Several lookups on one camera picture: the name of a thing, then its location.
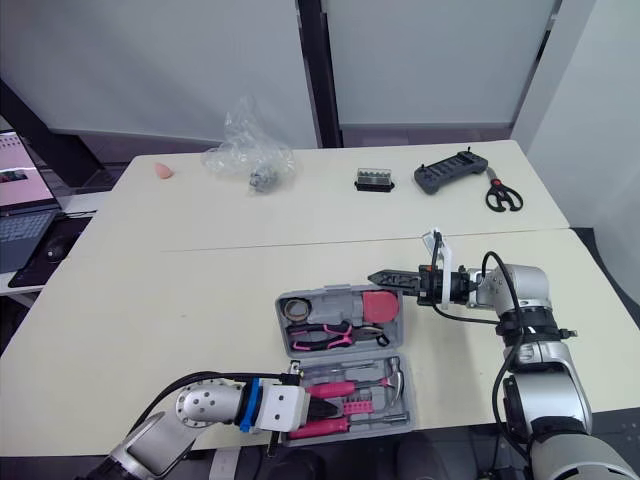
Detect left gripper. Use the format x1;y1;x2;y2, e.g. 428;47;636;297
301;392;338;429

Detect pink and black pliers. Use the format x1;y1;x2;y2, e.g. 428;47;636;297
288;321;392;353

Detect small silver screwdriver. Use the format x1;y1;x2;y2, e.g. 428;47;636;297
303;361;382;377

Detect black handled scissors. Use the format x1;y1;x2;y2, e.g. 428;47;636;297
482;167;526;214

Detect black bit box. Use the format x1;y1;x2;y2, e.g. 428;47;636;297
352;167;398;193

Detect laptop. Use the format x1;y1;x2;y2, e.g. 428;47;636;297
0;129;62;275

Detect black mouse pad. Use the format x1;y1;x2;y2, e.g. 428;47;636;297
8;213;95;290

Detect dark grey tool holder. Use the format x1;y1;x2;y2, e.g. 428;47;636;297
412;146;490;197

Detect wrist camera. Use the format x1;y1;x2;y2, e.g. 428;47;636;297
421;227;458;307
256;384;310;433

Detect grey tool case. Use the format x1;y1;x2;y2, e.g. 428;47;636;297
273;283;417;449

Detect red tape measure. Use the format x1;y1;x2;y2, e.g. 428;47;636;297
360;290;401;326

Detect pink handled screwdriver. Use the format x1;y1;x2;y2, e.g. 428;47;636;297
287;410;412;442

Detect pink bit holder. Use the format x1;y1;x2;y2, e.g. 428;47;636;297
338;396;375;415

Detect hammer with pink handle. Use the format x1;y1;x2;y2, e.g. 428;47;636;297
305;356;409;402

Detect roll of tape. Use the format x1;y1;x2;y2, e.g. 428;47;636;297
281;297;313;324

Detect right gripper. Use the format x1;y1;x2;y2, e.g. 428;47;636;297
416;264;482;307

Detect clear plastic bag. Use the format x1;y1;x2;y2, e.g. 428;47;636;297
200;96;302;199

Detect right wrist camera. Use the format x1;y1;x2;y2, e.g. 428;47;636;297
421;227;458;307

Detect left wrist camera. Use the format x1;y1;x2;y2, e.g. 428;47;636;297
256;384;310;433

